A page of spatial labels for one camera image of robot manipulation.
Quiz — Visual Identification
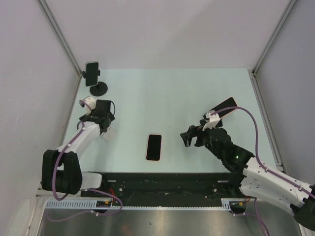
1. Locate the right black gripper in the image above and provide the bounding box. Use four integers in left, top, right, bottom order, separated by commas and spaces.
180, 121, 223, 160

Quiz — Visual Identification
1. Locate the white phone stand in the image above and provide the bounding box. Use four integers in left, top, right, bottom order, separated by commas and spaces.
100, 126, 117, 142

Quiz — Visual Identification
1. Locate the pink case phone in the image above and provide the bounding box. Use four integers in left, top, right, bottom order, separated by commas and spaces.
146, 134, 162, 161
210, 97, 237, 118

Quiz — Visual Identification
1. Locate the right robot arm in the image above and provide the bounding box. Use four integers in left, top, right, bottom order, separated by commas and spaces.
180, 125, 315, 231

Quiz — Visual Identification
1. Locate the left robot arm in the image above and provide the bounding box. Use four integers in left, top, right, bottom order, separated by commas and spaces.
41, 96, 116, 201

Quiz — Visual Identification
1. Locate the black round-base phone stand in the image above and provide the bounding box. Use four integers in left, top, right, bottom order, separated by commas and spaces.
82, 70, 108, 96

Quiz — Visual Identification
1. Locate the grey case phone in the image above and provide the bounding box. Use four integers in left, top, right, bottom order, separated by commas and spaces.
85, 61, 99, 87

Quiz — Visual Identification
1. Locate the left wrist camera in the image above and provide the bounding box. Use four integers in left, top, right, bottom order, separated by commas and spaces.
79, 96, 96, 112

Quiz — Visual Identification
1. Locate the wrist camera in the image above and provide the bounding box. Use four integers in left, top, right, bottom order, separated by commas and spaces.
202, 110, 221, 131
79, 96, 96, 112

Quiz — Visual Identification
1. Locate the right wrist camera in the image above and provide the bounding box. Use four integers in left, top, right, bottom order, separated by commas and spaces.
202, 110, 221, 131

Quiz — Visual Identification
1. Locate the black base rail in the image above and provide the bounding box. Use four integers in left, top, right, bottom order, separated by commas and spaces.
81, 173, 253, 207

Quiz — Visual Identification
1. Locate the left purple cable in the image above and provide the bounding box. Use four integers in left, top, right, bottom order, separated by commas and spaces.
45, 121, 124, 222

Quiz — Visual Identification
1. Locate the purple cable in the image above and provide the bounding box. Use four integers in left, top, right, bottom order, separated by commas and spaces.
45, 121, 124, 222
213, 107, 315, 236

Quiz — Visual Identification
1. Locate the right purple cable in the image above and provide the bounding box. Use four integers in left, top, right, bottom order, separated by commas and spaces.
213, 107, 315, 236

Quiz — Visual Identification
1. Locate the white cable duct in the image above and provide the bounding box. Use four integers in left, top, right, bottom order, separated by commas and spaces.
45, 199, 246, 211

